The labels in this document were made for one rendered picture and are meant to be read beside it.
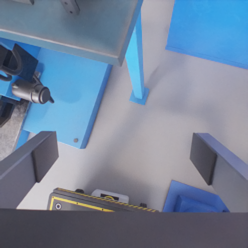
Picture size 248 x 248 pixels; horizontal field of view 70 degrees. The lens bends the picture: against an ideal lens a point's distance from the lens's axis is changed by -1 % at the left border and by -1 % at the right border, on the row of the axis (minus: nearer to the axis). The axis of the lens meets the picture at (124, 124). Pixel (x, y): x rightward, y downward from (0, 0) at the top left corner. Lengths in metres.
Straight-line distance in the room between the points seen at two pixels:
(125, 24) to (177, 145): 1.13
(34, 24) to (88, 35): 0.13
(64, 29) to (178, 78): 1.18
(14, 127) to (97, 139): 0.65
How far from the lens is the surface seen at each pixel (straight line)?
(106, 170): 1.45
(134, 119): 1.42
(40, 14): 0.50
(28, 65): 1.24
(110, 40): 0.41
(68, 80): 1.50
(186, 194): 1.46
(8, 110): 1.26
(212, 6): 1.18
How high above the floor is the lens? 1.40
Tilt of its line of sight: 80 degrees down
